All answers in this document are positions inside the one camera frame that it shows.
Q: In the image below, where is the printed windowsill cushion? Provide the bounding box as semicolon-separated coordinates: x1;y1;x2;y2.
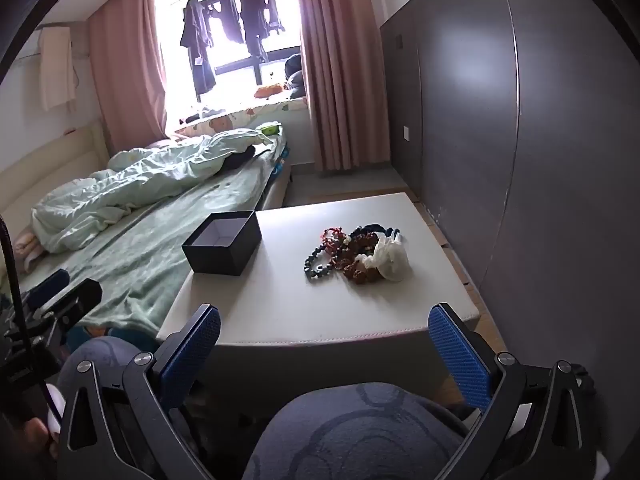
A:
172;97;307;139

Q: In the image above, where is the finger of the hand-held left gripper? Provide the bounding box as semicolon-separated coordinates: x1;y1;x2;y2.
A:
35;277;104;332
20;268;71;311

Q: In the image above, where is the blue bead bracelet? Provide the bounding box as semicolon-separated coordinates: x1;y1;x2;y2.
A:
303;242;335;283

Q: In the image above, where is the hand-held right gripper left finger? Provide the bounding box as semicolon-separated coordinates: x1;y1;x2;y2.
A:
57;302;223;480

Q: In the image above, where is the black cable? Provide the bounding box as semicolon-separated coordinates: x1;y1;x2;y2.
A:
0;215;63;423

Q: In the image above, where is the pink curtain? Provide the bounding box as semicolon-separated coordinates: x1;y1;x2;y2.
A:
290;0;392;177
87;0;168;153

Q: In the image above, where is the pale green duvet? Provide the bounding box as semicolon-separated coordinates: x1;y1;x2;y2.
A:
31;129;286;253

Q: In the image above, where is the red bead bracelet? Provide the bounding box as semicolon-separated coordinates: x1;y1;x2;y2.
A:
320;227;352;268

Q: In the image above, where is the dark hanging garment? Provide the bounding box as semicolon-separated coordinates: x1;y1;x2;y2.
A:
207;0;246;46
239;0;286;61

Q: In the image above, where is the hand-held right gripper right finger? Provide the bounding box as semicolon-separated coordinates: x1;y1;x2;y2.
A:
427;302;598;480

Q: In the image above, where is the cream bed base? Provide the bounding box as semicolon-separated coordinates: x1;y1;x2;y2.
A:
255;160;296;211

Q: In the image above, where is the dark brown bead bracelet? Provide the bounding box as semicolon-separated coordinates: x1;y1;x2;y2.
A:
347;235;381;261

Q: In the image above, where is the green bed sheet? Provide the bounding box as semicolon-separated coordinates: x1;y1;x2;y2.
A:
15;150;291;336

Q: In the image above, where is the dark pillow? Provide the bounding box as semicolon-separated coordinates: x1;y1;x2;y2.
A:
284;53;306;101

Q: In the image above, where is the cream headboard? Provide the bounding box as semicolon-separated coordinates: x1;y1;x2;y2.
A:
0;120;111;223

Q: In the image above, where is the white scrunchie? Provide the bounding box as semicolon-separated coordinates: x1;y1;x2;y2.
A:
356;234;410;281

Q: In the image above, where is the black cardboard box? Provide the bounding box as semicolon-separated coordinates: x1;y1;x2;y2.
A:
181;211;263;277

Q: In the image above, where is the white low table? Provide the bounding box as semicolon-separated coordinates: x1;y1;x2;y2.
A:
156;192;482;411

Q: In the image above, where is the person's left hand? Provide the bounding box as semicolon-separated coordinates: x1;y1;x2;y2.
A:
0;414;58;461

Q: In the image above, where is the pink pillow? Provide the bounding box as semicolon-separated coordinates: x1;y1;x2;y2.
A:
12;230;48;271

